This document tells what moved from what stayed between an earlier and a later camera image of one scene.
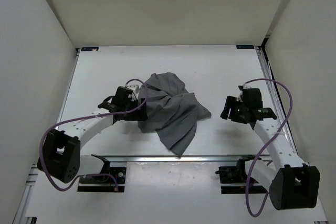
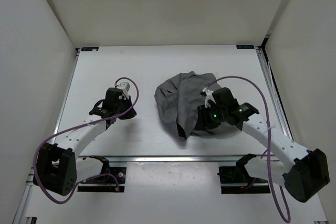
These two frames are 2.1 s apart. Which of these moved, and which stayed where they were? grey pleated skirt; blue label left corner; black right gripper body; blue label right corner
Moved: black right gripper body; grey pleated skirt
Stayed: blue label left corner; blue label right corner
